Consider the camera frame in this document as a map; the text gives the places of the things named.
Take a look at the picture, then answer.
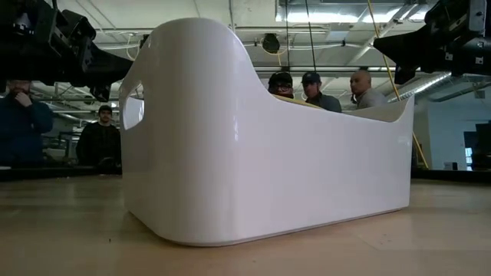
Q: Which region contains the yellow cable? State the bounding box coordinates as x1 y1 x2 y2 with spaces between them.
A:
366 0 430 170

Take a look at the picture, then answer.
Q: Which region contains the black aluminium table frame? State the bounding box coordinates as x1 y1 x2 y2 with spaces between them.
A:
0 165 491 184

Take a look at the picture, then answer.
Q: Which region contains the white plastic basket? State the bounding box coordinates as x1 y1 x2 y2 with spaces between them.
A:
118 17 416 248

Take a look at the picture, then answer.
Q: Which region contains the person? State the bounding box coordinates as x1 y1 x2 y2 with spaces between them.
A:
267 71 295 100
301 71 343 114
0 79 55 169
75 104 123 174
348 68 390 110

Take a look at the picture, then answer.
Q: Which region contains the silver ventilation duct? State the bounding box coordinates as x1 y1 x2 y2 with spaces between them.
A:
386 71 454 104

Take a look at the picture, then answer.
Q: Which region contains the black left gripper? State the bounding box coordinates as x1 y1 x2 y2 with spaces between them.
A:
0 0 134 104

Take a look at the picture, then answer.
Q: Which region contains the round black ceiling fixture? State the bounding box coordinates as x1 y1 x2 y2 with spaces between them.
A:
262 32 282 55

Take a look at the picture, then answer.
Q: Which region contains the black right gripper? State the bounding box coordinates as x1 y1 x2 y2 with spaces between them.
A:
373 0 491 86

